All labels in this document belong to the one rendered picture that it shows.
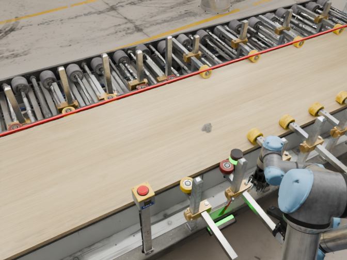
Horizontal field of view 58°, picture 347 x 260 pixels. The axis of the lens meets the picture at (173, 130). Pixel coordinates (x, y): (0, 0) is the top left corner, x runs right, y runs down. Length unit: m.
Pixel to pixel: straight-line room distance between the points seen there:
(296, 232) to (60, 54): 3.93
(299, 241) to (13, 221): 1.25
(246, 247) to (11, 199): 1.63
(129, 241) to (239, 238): 1.03
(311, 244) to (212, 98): 1.40
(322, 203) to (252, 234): 1.76
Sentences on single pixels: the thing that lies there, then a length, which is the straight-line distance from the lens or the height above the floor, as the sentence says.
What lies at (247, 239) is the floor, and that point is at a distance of 2.56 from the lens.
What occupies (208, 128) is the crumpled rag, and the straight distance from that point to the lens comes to 1.90.
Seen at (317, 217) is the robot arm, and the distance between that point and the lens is 0.87.
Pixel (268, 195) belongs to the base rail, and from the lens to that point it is 1.96.
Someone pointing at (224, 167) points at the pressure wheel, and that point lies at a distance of 1.72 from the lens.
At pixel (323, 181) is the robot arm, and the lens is 0.86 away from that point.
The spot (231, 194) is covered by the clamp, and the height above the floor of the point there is 0.87.
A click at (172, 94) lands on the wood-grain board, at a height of 0.90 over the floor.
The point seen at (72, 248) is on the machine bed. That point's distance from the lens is 1.78.
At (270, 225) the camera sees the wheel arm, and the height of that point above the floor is 0.86.
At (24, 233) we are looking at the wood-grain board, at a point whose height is 0.90.
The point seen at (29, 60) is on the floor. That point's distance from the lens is 4.45.
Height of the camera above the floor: 2.24
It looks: 45 degrees down
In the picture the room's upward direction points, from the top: 2 degrees clockwise
